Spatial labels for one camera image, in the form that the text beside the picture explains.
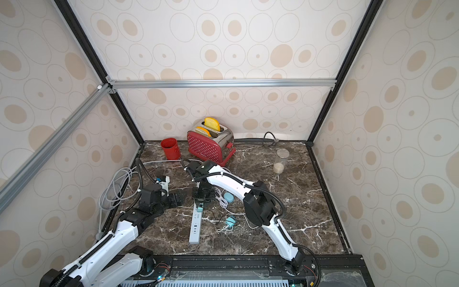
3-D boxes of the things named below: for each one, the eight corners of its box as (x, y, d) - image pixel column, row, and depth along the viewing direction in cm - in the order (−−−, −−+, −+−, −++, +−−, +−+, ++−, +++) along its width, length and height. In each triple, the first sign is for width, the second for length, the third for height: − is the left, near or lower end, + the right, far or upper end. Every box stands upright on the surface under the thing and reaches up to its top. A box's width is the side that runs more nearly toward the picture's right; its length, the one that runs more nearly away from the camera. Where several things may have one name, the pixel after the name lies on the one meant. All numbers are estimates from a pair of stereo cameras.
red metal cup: (164, 160, 113) (158, 148, 104) (167, 150, 119) (162, 137, 110) (179, 160, 113) (175, 148, 104) (182, 150, 119) (178, 137, 110)
